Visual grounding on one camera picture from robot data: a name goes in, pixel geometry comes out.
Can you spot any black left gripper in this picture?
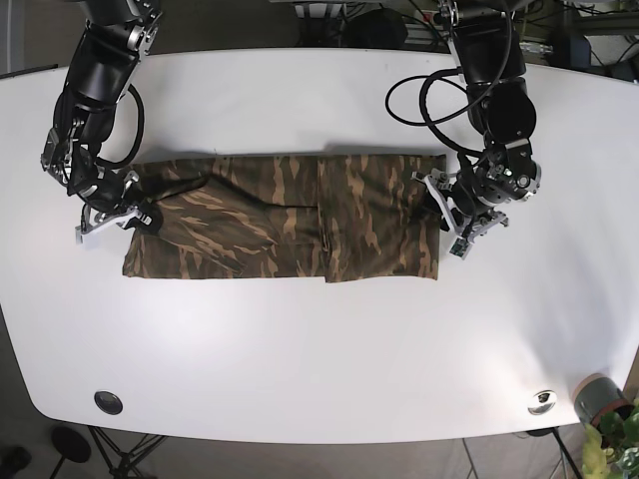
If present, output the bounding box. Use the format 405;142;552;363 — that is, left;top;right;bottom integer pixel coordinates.
411;140;541;259

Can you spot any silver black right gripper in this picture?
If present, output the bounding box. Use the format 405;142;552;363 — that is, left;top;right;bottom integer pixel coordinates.
41;130;164;245

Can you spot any camouflage T-shirt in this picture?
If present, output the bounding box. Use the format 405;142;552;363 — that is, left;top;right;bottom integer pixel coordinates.
122;155;445;283

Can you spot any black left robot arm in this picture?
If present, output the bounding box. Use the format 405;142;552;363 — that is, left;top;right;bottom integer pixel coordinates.
412;1;542;258

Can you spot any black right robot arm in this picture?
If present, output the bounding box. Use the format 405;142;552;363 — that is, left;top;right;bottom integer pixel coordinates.
41;1;163;240

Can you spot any silver table grommet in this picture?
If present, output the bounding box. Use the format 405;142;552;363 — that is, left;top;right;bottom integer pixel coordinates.
526;389;557;416

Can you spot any black table grommet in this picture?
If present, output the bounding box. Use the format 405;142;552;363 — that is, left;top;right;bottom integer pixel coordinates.
94;390;124;415

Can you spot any black tripod stand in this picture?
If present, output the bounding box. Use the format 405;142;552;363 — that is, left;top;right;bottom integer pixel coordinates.
50;424;171;479

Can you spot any potted green plant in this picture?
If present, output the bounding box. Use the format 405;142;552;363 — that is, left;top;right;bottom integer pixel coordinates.
572;373;638;478

